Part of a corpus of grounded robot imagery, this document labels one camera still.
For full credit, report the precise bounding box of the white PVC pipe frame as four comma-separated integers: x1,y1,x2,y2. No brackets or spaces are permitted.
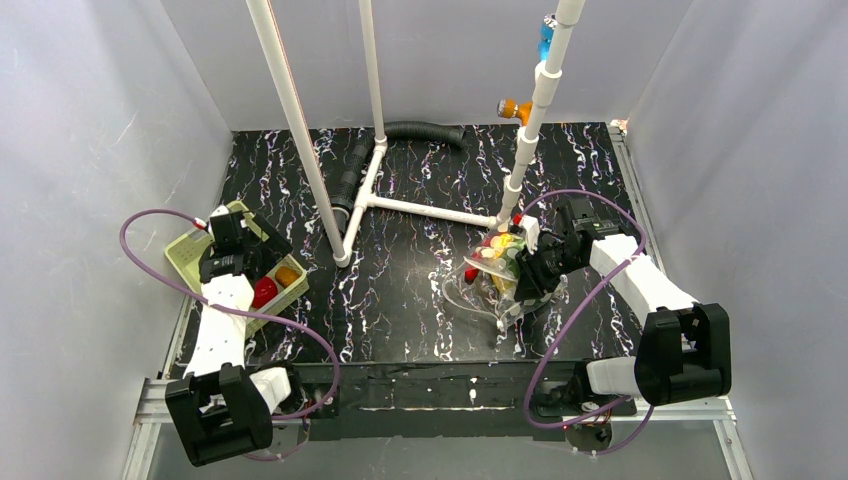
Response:
247,1,584,268

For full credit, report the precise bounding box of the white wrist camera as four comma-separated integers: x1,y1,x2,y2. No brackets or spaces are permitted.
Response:
511,214,540,254
207,205,231,225

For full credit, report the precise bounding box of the blue clamp knob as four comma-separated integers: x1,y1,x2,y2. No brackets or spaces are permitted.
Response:
537,14,558,62

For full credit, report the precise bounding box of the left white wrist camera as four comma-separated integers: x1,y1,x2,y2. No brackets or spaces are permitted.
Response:
207,205,231,225

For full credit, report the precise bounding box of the light green plastic basket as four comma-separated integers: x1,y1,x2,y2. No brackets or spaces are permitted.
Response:
164,200,309,315

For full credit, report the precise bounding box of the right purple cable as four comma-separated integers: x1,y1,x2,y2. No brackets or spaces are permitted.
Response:
518,188,657,458

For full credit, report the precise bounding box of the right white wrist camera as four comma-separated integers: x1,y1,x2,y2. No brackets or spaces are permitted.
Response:
511,214,540,254

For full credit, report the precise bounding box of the black corrugated hose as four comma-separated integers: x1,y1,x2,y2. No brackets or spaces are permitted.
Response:
329,121,467,220

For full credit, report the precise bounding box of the red fake apple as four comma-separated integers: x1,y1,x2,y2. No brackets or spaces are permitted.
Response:
251,276,279,309

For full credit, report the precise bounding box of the orange fake fruit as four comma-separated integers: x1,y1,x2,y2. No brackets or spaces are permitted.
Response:
274,265,301,289

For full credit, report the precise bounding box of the orange clamp knob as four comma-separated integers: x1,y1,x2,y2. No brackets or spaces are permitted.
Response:
497,98,533,126

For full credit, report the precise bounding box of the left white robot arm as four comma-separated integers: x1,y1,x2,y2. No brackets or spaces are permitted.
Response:
165,206,292,467

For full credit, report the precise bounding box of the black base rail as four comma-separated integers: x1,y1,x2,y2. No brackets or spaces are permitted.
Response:
291,358,637,442

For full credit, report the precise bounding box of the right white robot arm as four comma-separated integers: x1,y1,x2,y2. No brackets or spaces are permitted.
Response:
515,198,732,408

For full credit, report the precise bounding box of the clear polka dot zip bag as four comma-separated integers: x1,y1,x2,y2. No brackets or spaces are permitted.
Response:
441,227,567,332

